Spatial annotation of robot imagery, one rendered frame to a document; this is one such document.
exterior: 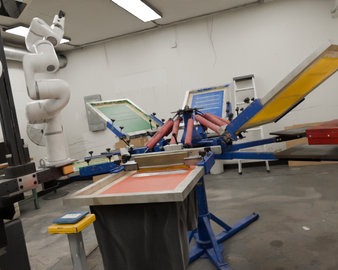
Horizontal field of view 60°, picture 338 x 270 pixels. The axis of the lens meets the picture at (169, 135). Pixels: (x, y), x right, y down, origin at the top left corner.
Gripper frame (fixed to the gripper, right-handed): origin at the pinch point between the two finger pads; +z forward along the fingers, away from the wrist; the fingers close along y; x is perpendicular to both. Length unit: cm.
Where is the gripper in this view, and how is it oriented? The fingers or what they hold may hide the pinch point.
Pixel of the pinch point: (61, 21)
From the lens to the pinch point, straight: 188.0
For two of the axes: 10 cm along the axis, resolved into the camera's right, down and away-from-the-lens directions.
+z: -1.0, -6.4, 7.6
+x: 9.4, 1.8, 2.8
